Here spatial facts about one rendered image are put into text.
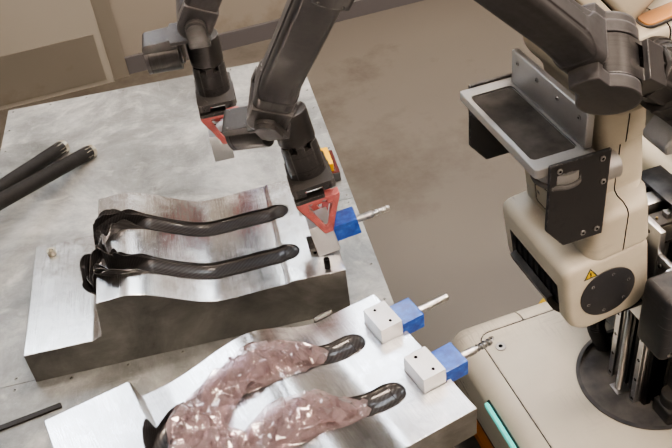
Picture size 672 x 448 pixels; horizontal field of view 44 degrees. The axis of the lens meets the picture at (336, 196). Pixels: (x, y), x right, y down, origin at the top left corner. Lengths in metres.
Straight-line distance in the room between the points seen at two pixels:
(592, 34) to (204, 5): 0.63
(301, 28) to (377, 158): 2.11
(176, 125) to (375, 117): 1.52
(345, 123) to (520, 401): 1.66
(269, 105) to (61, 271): 0.53
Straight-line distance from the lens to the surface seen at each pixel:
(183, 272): 1.34
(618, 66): 1.03
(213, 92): 1.46
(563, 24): 0.95
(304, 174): 1.24
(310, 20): 0.94
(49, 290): 1.45
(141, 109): 1.97
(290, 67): 1.03
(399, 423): 1.14
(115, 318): 1.30
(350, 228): 1.30
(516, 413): 1.88
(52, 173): 1.74
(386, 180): 2.94
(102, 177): 1.78
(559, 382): 1.93
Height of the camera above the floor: 1.76
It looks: 38 degrees down
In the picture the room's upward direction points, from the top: 7 degrees counter-clockwise
